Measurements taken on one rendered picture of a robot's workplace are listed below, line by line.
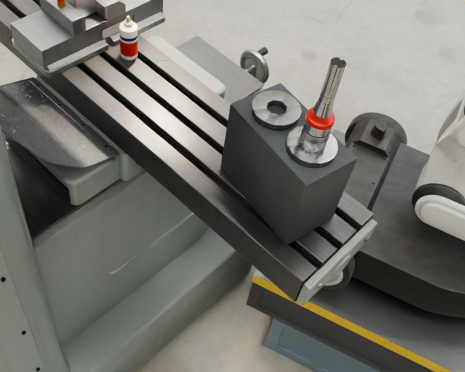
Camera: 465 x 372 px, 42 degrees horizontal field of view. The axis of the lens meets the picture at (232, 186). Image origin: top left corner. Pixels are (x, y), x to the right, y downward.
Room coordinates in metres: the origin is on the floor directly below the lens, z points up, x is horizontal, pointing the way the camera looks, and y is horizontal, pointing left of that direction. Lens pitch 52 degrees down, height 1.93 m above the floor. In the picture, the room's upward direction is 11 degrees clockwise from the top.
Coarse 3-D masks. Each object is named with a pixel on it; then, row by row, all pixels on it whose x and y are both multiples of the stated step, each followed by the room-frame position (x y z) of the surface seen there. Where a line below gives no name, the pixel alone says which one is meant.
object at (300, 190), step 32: (256, 96) 0.81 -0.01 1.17; (288, 96) 0.83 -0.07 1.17; (256, 128) 0.75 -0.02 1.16; (288, 128) 0.76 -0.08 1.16; (224, 160) 0.79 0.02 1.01; (256, 160) 0.73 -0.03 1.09; (288, 160) 0.69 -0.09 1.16; (320, 160) 0.69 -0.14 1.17; (352, 160) 0.72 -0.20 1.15; (256, 192) 0.71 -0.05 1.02; (288, 192) 0.66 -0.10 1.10; (320, 192) 0.67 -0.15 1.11; (288, 224) 0.65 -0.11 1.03; (320, 224) 0.70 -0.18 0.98
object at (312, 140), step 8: (304, 128) 0.72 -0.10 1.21; (312, 128) 0.70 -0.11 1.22; (328, 128) 0.71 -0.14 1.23; (304, 136) 0.71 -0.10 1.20; (312, 136) 0.70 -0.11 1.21; (320, 136) 0.70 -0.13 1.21; (328, 136) 0.72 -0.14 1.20; (304, 144) 0.71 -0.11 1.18; (312, 144) 0.70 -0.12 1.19; (320, 144) 0.70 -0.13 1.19; (312, 152) 0.70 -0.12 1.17
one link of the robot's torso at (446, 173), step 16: (464, 96) 1.18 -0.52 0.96; (448, 128) 1.08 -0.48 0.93; (464, 128) 1.03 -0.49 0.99; (448, 144) 1.06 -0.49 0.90; (464, 144) 1.02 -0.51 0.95; (432, 160) 1.08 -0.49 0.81; (448, 160) 1.07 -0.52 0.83; (464, 160) 1.06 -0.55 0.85; (432, 176) 1.08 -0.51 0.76; (448, 176) 1.07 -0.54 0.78; (464, 176) 1.06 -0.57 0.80; (416, 192) 1.07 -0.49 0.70; (432, 192) 1.05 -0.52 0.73; (448, 192) 1.05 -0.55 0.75; (464, 192) 1.05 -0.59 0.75
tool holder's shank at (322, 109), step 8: (336, 64) 0.72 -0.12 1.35; (344, 64) 0.72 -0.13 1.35; (328, 72) 0.72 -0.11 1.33; (336, 72) 0.71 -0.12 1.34; (328, 80) 0.71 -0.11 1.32; (336, 80) 0.71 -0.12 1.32; (328, 88) 0.71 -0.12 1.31; (336, 88) 0.71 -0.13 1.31; (320, 96) 0.72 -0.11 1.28; (328, 96) 0.71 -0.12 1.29; (320, 104) 0.71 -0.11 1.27; (328, 104) 0.71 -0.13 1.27; (320, 112) 0.71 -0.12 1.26; (328, 112) 0.71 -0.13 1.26
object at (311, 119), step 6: (312, 108) 0.74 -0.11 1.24; (306, 114) 0.72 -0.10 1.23; (312, 114) 0.72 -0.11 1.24; (306, 120) 0.72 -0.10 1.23; (312, 120) 0.71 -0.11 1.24; (318, 120) 0.71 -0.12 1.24; (324, 120) 0.71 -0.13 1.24; (330, 120) 0.72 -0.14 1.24; (312, 126) 0.70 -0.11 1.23; (318, 126) 0.70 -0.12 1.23; (324, 126) 0.70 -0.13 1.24; (330, 126) 0.71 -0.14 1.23
